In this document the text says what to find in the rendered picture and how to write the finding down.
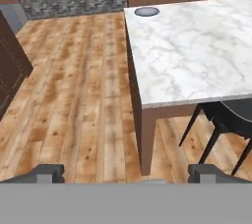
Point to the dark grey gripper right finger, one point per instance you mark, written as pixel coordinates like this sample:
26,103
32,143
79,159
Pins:
203,173

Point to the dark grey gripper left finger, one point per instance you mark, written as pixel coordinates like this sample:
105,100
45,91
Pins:
46,173

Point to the marble top dining table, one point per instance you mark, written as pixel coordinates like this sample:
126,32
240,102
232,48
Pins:
193,54

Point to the grey round plate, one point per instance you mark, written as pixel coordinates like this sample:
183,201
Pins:
146,11

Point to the black chair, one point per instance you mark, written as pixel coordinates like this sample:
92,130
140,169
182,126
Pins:
226,120

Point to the dark brown kitchen counter cabinet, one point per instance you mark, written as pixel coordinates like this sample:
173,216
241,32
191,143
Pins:
11,67

